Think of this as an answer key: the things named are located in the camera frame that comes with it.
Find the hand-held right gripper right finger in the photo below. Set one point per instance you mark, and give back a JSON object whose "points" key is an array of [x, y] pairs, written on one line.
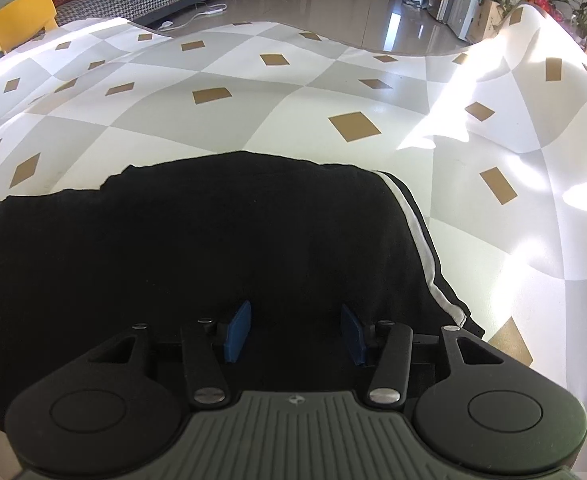
{"points": [[352, 332]]}

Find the yellow plastic chair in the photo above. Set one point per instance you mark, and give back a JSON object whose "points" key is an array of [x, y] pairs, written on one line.
{"points": [[21, 17]]}

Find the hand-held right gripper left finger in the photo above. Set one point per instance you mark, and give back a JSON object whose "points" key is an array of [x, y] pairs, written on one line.
{"points": [[237, 330]]}

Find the cardboard box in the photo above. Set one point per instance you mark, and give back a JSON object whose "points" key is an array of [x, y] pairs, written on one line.
{"points": [[486, 22]]}

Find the fruit basket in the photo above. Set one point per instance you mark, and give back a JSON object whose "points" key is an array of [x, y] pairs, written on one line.
{"points": [[548, 2]]}

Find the black t-shirt red print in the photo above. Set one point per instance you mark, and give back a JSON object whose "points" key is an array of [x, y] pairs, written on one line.
{"points": [[198, 250]]}

